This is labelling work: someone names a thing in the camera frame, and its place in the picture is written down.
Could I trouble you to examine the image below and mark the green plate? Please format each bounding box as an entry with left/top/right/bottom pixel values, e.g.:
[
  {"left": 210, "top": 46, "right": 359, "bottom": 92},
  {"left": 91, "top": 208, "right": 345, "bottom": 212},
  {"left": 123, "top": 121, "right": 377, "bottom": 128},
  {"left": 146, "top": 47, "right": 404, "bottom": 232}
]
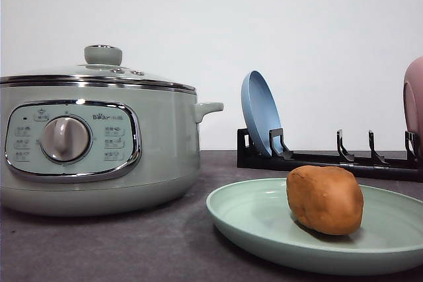
[{"left": 206, "top": 178, "right": 423, "bottom": 276}]

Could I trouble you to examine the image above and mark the glass steamer lid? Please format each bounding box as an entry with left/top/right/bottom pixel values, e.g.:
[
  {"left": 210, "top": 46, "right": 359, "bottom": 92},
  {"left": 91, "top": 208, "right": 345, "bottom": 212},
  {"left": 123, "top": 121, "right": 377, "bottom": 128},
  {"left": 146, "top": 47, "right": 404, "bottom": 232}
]
[{"left": 0, "top": 46, "right": 197, "bottom": 94}]

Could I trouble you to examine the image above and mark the brown potato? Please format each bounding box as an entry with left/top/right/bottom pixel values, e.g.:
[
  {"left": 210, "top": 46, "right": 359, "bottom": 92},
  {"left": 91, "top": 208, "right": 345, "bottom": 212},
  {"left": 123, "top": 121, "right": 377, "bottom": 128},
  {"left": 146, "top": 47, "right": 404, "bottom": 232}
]
[{"left": 286, "top": 165, "right": 364, "bottom": 235}]

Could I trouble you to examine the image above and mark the black plate rack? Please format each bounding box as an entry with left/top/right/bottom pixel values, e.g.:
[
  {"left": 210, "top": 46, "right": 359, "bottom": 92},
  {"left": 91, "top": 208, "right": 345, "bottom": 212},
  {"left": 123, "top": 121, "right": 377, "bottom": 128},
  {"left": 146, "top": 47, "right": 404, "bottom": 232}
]
[{"left": 237, "top": 127, "right": 420, "bottom": 181}]

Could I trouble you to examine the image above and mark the blue plate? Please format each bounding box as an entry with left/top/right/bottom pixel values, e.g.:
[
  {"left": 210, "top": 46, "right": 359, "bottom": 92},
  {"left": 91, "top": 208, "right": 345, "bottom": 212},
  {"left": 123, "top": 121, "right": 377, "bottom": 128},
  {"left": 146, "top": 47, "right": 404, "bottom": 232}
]
[{"left": 241, "top": 70, "right": 282, "bottom": 153}]

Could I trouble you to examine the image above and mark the green electric steamer pot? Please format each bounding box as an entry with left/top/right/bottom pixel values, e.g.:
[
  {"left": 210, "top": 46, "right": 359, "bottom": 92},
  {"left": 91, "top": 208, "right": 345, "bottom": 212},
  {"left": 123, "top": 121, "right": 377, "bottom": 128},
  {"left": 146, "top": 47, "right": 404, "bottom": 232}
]
[{"left": 0, "top": 76, "right": 224, "bottom": 217}]

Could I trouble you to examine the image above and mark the pink plate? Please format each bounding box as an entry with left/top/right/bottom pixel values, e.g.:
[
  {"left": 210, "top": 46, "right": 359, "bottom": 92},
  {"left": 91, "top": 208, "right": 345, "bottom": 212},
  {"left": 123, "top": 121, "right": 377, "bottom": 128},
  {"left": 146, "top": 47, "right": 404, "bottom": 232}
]
[{"left": 403, "top": 56, "right": 423, "bottom": 157}]

